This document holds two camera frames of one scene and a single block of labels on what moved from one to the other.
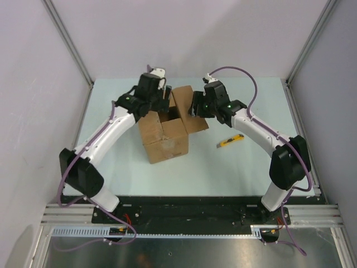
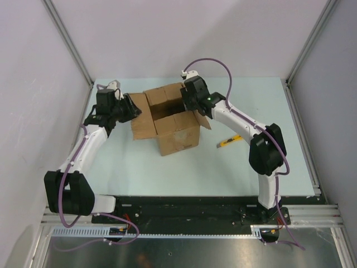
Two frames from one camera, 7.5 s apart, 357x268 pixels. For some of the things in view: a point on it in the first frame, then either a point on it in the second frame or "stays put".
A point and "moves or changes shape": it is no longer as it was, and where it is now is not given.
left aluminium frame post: x=54 y=13 stays put
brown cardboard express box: x=165 y=133 moves or changes shape
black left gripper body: x=159 y=104 → x=117 y=110
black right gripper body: x=204 y=108 → x=189 y=101
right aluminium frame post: x=327 y=10 stays put
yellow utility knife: x=237 y=137 stays put
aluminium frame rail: x=322 y=215 stays put
